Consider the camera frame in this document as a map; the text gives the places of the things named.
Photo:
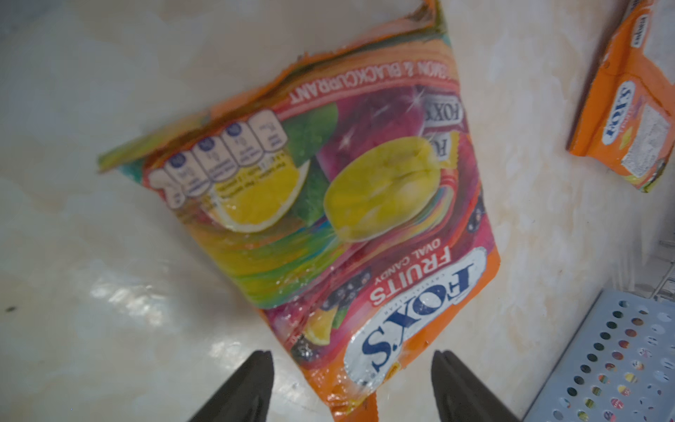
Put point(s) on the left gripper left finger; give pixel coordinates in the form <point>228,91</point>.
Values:
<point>245,396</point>

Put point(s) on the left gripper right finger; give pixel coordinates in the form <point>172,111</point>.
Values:
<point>461,396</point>

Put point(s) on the orange Fox's candy bag back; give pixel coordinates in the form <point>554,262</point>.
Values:
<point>627,120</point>

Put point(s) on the light blue plastic basket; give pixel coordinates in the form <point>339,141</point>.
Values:
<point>619,365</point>

